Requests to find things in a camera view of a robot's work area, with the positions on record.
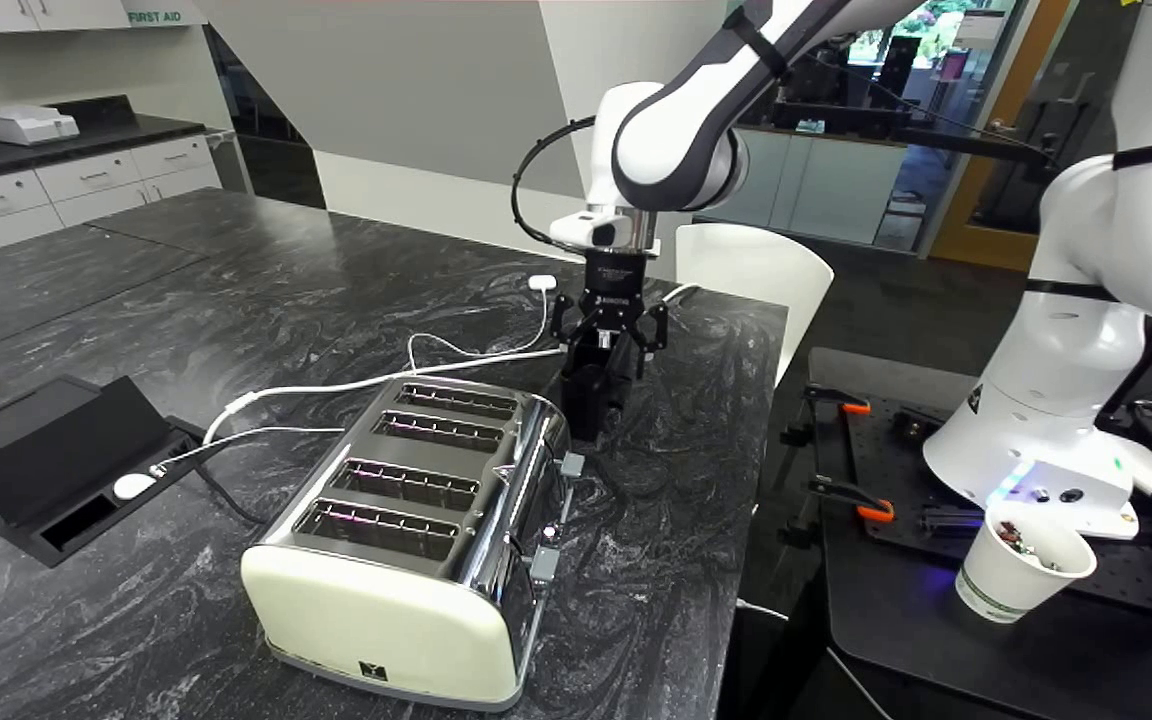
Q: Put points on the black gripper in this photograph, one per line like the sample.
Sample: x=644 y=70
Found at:
x=608 y=306

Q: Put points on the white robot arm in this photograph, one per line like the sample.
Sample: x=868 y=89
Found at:
x=665 y=147

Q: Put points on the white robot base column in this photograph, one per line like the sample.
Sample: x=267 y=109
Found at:
x=1035 y=420

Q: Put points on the white appliance on back counter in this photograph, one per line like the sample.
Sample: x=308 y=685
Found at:
x=32 y=124

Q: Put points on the cream chrome four-slot toaster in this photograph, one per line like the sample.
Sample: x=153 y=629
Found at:
x=403 y=563

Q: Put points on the white paper cup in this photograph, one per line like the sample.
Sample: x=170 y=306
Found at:
x=1017 y=563

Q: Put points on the black countertop power socket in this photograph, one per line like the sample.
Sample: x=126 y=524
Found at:
x=77 y=459

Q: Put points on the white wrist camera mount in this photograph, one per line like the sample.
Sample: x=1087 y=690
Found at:
x=606 y=229

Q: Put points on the black clamp orange handle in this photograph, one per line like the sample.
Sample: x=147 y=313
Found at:
x=866 y=504

